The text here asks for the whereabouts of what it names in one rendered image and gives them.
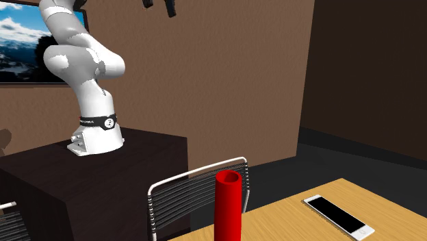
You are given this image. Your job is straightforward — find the dark wooden robot stand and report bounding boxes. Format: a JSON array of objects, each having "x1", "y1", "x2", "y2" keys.
[{"x1": 0, "y1": 127, "x2": 191, "y2": 241}]

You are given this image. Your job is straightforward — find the red cylindrical vase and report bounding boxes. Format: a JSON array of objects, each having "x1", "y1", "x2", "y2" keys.
[{"x1": 213, "y1": 169, "x2": 243, "y2": 241}]

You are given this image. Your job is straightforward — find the light wooden table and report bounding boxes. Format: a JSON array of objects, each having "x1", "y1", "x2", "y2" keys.
[{"x1": 166, "y1": 177, "x2": 427, "y2": 241}]

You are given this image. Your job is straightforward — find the white smartphone with black screen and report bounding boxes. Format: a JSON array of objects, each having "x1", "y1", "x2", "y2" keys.
[{"x1": 302, "y1": 194, "x2": 376, "y2": 241}]

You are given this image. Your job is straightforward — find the mountain landscape wall picture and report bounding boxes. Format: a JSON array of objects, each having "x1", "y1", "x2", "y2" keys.
[{"x1": 0, "y1": 0, "x2": 90, "y2": 86}]

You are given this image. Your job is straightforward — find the white frame slatted chair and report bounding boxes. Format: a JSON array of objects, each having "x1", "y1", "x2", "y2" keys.
[
  {"x1": 147, "y1": 156, "x2": 250, "y2": 241},
  {"x1": 0, "y1": 201, "x2": 31, "y2": 241}
]

